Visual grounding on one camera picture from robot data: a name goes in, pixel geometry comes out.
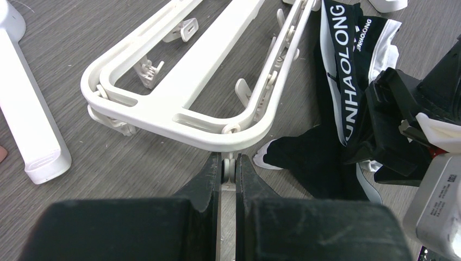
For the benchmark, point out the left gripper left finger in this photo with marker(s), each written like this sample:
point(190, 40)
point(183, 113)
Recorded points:
point(184, 226)

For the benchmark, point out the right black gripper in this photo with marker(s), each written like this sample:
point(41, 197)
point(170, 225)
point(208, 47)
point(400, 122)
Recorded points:
point(404, 122)

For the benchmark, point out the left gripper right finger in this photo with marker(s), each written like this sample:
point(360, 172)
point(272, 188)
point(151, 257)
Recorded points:
point(270, 227)

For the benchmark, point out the black boxer briefs white trim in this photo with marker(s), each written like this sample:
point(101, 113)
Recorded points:
point(352, 51)

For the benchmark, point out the white clip hanger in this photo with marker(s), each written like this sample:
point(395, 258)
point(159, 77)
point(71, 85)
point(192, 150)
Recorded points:
point(122, 94)

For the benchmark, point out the silver clothes rack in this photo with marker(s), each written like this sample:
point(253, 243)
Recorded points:
point(27, 114)

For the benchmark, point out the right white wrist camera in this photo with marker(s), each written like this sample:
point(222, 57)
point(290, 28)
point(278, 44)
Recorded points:
point(433, 217)

